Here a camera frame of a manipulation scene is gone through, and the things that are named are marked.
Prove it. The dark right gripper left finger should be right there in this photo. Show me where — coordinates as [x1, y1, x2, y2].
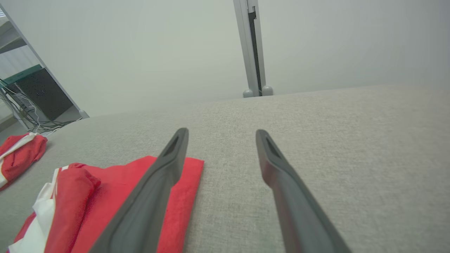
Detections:
[88, 128, 189, 253]

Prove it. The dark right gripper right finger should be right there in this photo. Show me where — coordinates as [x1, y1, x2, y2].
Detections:
[256, 129, 352, 253]

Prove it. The red garment with striped trim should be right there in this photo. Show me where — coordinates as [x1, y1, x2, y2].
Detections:
[7, 156, 205, 253]

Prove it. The red garment with white band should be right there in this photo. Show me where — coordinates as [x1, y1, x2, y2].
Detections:
[0, 132, 48, 191]

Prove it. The black speckled cabinet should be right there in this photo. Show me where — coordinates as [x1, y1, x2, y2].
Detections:
[14, 67, 74, 122]

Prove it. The green board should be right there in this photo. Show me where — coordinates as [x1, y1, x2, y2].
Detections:
[0, 64, 43, 87]

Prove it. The slanted grey partition frame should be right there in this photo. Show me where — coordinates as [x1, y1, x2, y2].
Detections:
[0, 4, 90, 119]

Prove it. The black box with cables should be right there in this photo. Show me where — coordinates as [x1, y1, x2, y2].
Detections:
[0, 79, 83, 136]

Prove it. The grey partition post with feet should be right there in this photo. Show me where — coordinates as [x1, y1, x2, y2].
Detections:
[233, 0, 274, 98]

